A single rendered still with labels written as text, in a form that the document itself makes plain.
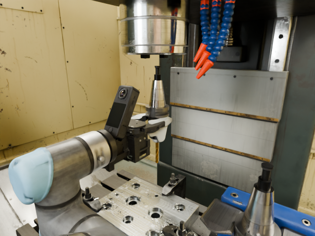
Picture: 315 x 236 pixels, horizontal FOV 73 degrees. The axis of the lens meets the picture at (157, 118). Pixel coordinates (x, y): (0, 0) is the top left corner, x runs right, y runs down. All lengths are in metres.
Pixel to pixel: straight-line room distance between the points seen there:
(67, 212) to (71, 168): 0.07
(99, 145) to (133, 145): 0.09
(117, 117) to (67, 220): 0.20
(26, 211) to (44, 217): 0.90
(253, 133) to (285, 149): 0.13
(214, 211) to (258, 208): 0.09
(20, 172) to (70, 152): 0.07
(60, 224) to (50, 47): 1.23
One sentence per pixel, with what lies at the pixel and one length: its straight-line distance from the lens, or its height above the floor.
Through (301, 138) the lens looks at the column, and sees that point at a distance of 0.94.
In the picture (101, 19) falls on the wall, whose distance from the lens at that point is 1.74.
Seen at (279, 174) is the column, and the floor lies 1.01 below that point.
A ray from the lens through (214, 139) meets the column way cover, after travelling 0.98.
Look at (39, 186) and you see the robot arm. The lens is 0.36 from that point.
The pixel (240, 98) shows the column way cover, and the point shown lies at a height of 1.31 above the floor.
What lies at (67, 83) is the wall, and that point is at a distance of 1.55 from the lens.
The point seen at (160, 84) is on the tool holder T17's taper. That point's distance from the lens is 0.54.
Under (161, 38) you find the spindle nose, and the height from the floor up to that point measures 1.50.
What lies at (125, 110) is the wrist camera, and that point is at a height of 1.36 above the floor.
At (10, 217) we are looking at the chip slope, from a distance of 1.31.
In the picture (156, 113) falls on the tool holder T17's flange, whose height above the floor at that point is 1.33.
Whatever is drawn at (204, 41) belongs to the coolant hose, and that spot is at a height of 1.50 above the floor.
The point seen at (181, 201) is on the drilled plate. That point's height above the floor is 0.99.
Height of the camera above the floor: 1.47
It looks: 17 degrees down
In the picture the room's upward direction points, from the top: straight up
